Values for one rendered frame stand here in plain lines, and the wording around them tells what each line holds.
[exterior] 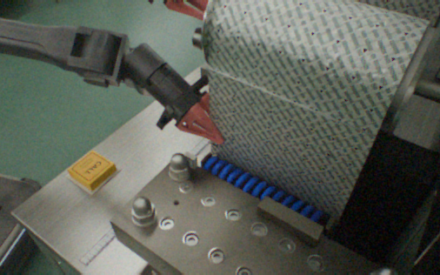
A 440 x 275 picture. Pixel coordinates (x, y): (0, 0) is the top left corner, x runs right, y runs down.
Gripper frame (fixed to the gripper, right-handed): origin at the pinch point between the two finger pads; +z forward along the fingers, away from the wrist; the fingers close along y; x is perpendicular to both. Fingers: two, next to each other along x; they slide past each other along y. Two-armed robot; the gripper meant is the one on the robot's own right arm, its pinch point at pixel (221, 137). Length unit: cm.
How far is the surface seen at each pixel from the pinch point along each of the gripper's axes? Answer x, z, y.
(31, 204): -29.5, -17.9, 22.5
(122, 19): -201, -136, -159
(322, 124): 17.6, 7.8, 0.3
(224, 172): -1.7, 4.3, 3.2
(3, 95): -193, -126, -36
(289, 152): 9.4, 8.4, 0.3
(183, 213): -2.9, 3.8, 12.7
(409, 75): 28.6, 9.4, -1.6
